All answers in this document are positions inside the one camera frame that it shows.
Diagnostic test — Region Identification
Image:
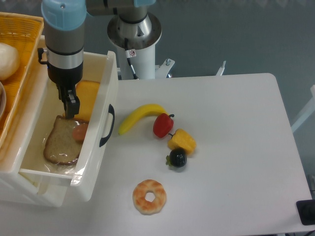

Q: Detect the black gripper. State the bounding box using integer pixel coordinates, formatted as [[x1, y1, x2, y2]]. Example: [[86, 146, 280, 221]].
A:
[[37, 48, 83, 119]]

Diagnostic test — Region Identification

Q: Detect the brown egg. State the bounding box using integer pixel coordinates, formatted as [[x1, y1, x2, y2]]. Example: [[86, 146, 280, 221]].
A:
[[72, 123, 88, 142]]

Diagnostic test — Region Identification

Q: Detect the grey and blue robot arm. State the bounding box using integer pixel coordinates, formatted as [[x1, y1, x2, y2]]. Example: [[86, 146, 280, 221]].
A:
[[38, 0, 161, 118]]

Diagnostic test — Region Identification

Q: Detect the open white upper drawer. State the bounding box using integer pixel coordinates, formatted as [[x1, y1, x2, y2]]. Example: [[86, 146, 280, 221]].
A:
[[17, 48, 117, 203]]

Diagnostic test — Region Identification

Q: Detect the white drawer cabinet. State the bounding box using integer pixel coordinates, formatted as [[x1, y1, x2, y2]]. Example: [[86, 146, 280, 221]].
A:
[[0, 35, 68, 208]]

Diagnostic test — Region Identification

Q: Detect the brown bread slice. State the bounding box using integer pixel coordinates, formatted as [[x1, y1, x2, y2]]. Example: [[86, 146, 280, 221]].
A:
[[43, 115, 89, 165]]

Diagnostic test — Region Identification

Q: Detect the dark bowl rim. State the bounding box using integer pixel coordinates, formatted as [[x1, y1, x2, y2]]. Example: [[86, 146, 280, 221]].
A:
[[0, 82, 6, 119]]

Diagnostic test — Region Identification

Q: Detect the white round bun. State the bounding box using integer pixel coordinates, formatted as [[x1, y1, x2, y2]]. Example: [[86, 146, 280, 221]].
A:
[[0, 43, 20, 81]]

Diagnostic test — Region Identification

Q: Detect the yellow banana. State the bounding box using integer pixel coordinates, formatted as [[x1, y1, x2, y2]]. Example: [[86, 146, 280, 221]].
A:
[[118, 103, 168, 135]]

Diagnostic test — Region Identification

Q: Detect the yellow woven basket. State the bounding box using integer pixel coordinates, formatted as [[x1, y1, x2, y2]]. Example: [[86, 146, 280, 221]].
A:
[[0, 12, 44, 144]]

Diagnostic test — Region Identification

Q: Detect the red bell pepper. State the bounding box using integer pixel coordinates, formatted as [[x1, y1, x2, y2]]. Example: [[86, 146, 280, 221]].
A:
[[153, 113, 174, 138]]

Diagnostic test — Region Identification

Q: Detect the yellow bell pepper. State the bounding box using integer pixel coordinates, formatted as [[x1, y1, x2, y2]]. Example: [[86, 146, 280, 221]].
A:
[[167, 128, 196, 155]]

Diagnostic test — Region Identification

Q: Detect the black device at table edge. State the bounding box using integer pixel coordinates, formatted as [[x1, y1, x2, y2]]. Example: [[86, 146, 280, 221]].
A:
[[296, 199, 315, 226]]

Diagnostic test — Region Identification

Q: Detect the black drawer handle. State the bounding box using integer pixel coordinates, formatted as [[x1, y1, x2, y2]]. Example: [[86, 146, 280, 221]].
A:
[[99, 104, 116, 148]]

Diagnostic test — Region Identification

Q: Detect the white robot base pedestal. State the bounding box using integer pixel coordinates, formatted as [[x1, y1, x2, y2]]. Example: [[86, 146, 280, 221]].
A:
[[107, 13, 175, 80]]

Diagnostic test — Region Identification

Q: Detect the toasted bagel ring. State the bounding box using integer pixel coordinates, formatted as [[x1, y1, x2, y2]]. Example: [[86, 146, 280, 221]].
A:
[[132, 179, 167, 216]]

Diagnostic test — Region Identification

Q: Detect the white bracket behind table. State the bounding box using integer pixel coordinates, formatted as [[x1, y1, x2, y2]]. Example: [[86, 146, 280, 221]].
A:
[[216, 60, 226, 76]]

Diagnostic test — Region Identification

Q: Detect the white frame bar right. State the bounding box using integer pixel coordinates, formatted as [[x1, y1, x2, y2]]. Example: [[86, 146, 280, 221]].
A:
[[291, 85, 315, 133]]

